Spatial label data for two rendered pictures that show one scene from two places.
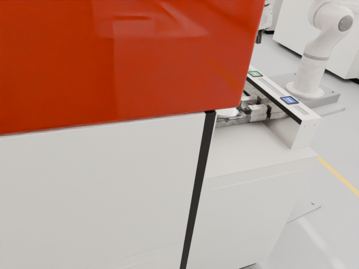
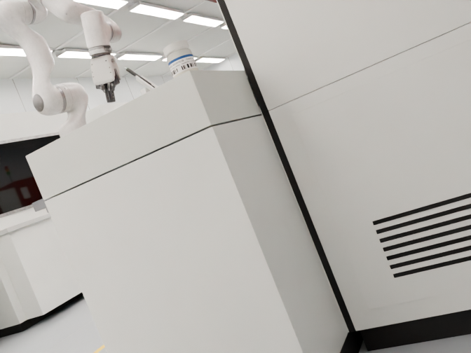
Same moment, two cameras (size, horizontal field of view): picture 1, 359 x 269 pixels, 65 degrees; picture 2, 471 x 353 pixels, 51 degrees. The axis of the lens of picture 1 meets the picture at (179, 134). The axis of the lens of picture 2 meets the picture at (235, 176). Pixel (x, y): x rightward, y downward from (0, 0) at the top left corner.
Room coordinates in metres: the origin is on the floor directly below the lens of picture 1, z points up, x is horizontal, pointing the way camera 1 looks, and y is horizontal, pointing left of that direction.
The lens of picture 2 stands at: (2.29, 1.34, 0.72)
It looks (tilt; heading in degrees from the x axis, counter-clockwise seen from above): 2 degrees down; 230
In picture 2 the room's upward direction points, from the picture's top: 22 degrees counter-clockwise
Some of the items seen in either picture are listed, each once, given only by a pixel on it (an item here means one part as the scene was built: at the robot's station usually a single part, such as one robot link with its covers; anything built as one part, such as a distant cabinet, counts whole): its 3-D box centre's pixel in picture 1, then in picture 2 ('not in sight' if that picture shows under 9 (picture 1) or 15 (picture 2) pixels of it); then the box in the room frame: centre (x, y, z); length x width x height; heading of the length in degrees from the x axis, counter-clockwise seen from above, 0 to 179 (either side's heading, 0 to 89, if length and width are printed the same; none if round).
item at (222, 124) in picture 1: (210, 124); not in sight; (1.01, -0.12, 0.84); 0.50 x 0.02 x 0.03; 114
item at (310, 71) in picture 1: (309, 73); not in sight; (1.39, -0.62, 0.96); 0.19 x 0.19 x 0.18
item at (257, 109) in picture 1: (257, 109); not in sight; (1.08, -0.32, 0.89); 0.08 x 0.03 x 0.03; 114
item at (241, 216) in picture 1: (190, 166); (240, 248); (1.21, -0.09, 0.41); 0.96 x 0.64 x 0.82; 24
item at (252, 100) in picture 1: (247, 100); not in sight; (1.15, -0.29, 0.89); 0.08 x 0.03 x 0.03; 114
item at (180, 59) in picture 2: not in sight; (181, 62); (1.47, 0.31, 1.01); 0.07 x 0.07 x 0.10
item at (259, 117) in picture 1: (237, 97); not in sight; (1.22, -0.26, 0.87); 0.36 x 0.08 x 0.03; 24
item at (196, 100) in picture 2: not in sight; (144, 134); (1.49, 0.05, 0.89); 0.62 x 0.35 x 0.14; 114
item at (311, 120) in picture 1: (266, 100); not in sight; (1.18, -0.38, 0.89); 0.55 x 0.09 x 0.14; 24
